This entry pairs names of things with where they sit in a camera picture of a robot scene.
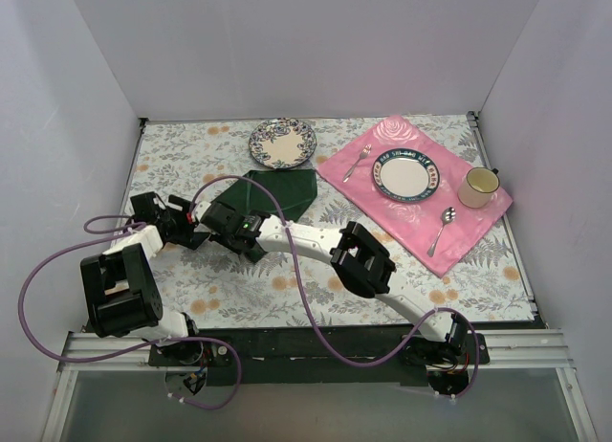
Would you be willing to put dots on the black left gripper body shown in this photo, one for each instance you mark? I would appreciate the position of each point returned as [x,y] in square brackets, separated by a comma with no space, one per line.
[189,233]

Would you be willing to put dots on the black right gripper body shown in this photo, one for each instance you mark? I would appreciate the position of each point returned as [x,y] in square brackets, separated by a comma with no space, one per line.
[210,214]

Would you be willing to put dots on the dark green cloth napkin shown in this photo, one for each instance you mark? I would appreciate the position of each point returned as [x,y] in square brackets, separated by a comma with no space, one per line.
[294,190]

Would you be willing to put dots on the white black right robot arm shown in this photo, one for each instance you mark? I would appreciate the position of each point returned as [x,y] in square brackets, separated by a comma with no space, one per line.
[361,262]

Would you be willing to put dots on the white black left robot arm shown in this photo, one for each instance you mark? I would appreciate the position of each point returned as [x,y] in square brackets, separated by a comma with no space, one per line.
[122,296]

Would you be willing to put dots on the blue floral ceramic plate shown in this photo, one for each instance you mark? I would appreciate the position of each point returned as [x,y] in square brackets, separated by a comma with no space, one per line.
[282,143]

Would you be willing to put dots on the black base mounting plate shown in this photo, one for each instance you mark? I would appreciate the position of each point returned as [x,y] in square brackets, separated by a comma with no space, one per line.
[295,355]

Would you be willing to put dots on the silver fork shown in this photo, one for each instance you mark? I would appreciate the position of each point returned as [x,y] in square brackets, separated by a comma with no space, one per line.
[363,155]

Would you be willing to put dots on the pink rose placemat cloth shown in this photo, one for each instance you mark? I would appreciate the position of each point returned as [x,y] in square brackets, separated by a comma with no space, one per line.
[415,225]

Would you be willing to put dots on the green rimmed white plate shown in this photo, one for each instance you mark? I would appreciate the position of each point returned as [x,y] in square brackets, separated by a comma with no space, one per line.
[405,175]

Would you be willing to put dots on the silver spoon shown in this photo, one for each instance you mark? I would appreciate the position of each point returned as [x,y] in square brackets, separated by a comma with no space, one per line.
[447,217]

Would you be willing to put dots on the cream enamel mug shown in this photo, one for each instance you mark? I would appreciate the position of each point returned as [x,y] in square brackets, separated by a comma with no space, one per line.
[478,187]

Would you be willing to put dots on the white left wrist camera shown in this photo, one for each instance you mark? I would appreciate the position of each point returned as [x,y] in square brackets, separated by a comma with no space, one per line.
[178,203]

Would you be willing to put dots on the aluminium frame rail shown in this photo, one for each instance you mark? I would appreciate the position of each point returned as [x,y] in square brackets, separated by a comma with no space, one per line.
[526,389]

